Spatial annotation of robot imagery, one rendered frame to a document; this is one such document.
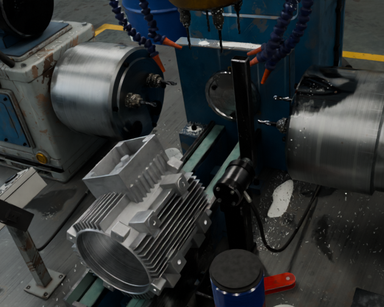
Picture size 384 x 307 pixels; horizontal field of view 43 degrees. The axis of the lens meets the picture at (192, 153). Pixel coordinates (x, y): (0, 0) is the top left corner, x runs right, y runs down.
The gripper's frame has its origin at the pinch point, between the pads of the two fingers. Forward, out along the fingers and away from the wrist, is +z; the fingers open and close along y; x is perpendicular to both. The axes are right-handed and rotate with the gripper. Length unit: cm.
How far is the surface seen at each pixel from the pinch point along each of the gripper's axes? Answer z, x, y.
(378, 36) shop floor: 262, -219, 2
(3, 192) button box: 14.1, -4.0, 18.1
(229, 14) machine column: 39, -66, 0
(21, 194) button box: 17.3, -5.0, 16.8
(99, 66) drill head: 27, -40, 21
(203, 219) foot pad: 26.0, -12.0, -17.8
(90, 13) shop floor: 265, -217, 276
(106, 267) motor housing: 25.1, 2.1, -2.9
